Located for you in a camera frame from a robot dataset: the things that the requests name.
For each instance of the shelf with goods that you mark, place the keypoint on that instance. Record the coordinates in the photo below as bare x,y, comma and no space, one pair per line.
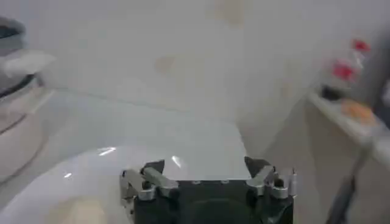
344,71

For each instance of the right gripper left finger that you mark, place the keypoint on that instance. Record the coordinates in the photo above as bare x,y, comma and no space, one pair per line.
152,182

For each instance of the steel steamer on white base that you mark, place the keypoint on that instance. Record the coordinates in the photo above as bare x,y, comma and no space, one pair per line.
15,137

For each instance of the white round plate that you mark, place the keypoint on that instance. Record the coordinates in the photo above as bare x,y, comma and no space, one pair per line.
91,188

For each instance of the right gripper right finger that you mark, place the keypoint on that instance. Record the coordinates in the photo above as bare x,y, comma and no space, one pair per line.
268,182

